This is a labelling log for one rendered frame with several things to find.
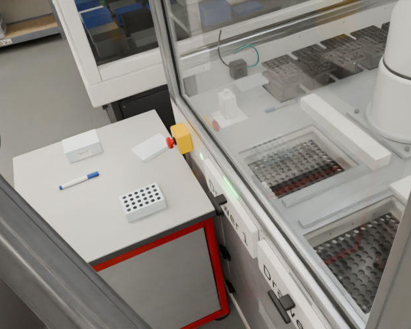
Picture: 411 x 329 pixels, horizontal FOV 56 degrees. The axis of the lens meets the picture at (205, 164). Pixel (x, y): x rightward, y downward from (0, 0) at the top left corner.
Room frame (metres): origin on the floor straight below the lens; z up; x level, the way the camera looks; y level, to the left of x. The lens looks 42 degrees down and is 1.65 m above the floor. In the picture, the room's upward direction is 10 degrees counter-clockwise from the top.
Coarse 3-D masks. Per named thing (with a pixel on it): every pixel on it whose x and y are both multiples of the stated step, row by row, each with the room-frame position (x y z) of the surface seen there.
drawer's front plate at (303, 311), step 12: (264, 240) 0.51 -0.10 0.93; (264, 252) 0.48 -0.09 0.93; (264, 264) 0.49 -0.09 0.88; (276, 264) 0.45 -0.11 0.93; (264, 276) 0.49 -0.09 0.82; (276, 276) 0.44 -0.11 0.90; (288, 276) 0.42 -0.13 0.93; (276, 288) 0.44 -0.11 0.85; (288, 288) 0.39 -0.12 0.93; (300, 300) 0.36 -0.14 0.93; (288, 312) 0.39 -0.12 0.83; (300, 312) 0.35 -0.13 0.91; (312, 312) 0.33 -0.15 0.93; (300, 324) 0.35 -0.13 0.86; (312, 324) 0.31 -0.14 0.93
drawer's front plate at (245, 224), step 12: (216, 168) 0.77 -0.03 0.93; (216, 180) 0.73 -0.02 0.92; (228, 192) 0.68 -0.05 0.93; (228, 204) 0.66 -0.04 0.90; (240, 204) 0.63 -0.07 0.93; (228, 216) 0.68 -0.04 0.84; (240, 216) 0.60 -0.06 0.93; (240, 228) 0.60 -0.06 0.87; (252, 228) 0.55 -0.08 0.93; (252, 240) 0.54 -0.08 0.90; (252, 252) 0.54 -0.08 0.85
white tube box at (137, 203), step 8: (152, 184) 0.89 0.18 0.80; (136, 192) 0.87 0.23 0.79; (144, 192) 0.86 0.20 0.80; (152, 192) 0.85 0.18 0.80; (160, 192) 0.85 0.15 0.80; (120, 200) 0.84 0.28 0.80; (128, 200) 0.84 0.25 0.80; (136, 200) 0.83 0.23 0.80; (144, 200) 0.82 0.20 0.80; (152, 200) 0.83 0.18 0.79; (160, 200) 0.81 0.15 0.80; (128, 208) 0.80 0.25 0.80; (136, 208) 0.80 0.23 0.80; (144, 208) 0.80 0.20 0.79; (152, 208) 0.80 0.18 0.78; (160, 208) 0.81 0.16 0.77; (128, 216) 0.78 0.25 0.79; (136, 216) 0.79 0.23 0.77
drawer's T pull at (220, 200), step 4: (212, 196) 0.69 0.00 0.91; (216, 196) 0.68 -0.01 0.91; (220, 196) 0.68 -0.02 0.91; (224, 196) 0.68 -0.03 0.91; (212, 200) 0.67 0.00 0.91; (216, 200) 0.67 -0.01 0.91; (220, 200) 0.67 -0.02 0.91; (224, 200) 0.67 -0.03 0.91; (216, 204) 0.66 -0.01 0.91; (220, 204) 0.66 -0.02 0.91; (216, 208) 0.65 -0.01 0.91; (220, 208) 0.64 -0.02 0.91; (220, 212) 0.64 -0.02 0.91
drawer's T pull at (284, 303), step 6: (270, 294) 0.39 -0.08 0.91; (288, 294) 0.39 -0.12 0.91; (276, 300) 0.38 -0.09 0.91; (282, 300) 0.38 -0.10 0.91; (288, 300) 0.37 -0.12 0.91; (276, 306) 0.37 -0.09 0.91; (282, 306) 0.36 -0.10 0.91; (288, 306) 0.36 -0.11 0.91; (294, 306) 0.36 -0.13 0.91; (282, 312) 0.35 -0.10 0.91; (282, 318) 0.34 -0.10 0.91; (288, 318) 0.34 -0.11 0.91
